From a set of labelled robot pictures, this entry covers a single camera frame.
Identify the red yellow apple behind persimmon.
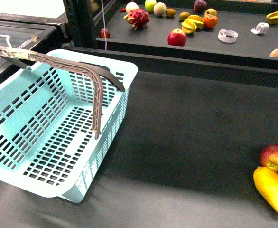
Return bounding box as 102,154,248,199
204,8,218,16

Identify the yellow starfruit left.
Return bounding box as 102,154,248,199
181,19,197,34

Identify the green apple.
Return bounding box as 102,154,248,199
144,0,157,13

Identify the white hanging cable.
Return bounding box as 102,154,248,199
101,0,108,50

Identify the red apple on table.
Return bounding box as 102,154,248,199
259,144,278,174

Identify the yellow starfruit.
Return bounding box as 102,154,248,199
181,19,197,34
266,11,278,25
188,15,204,29

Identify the dark brown basket handle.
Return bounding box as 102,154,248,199
78,62,126,92

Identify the yellow starfruit middle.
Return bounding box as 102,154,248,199
188,15,204,29

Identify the beige cantaloupe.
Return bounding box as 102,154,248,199
153,2,167,16

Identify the white onion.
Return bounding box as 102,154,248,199
125,2,139,14

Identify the dark purple fruit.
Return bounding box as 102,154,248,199
193,0,207,12

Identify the yellow mango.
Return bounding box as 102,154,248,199
253,166,278,213

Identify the black fruit shelf tray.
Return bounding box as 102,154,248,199
96,0,278,70

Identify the brown basket handle front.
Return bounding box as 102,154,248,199
0,46,103,139

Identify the red apple on shelf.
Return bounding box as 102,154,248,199
167,28,187,47

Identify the yellow starfruit right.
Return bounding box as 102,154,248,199
266,11,278,25

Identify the black metal shelf post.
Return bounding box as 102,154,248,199
63,0,98,49

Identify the pink dragon fruit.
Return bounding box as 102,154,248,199
123,9,150,30

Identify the light blue plastic basket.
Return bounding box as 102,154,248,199
0,49,138,203

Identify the small red apple shelf edge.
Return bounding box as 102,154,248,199
99,28,111,39

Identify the orange persimmon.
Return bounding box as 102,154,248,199
203,14,218,29

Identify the green brown kiwi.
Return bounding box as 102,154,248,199
179,11,191,21

